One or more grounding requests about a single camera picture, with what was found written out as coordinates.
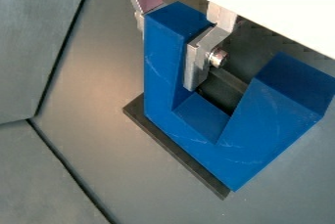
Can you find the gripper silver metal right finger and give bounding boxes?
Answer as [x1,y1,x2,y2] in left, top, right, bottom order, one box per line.
[183,2,237,91]

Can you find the blue U-shaped block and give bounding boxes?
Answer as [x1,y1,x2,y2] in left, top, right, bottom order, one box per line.
[143,2,335,190]

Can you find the black angle fixture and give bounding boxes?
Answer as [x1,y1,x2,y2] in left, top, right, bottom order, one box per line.
[122,67,250,202]

